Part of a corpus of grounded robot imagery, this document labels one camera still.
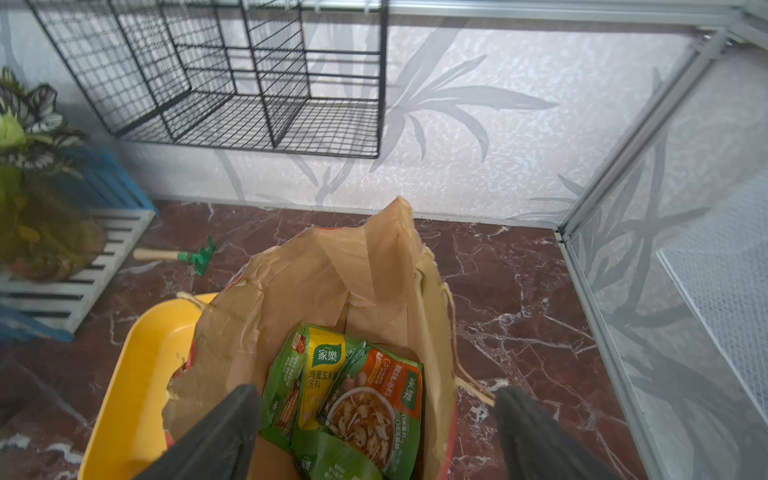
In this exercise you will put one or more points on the green condiment packet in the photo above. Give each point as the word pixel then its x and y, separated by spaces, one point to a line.
pixel 298 383

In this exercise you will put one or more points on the red paper bag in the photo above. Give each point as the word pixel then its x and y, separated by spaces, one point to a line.
pixel 377 282

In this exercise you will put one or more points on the white wire basket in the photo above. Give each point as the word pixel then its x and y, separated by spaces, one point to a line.
pixel 719 266

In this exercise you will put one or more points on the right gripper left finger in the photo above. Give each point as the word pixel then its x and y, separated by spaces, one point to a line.
pixel 220 446

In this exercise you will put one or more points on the small green rake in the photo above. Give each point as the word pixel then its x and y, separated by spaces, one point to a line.
pixel 199 260

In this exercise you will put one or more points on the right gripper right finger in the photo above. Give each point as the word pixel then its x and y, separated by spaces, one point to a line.
pixel 534 445

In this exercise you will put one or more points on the yellow plastic tray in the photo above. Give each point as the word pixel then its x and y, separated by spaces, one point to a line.
pixel 128 434

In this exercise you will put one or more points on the black wire basket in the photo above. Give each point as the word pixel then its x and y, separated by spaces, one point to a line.
pixel 289 77

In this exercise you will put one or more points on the potted artificial plant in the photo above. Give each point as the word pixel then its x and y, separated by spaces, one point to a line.
pixel 44 236

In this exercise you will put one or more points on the orange soup packet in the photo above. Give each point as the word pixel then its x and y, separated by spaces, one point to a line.
pixel 375 405

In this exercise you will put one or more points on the blue white wooden crate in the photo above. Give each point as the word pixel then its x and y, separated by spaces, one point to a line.
pixel 55 310

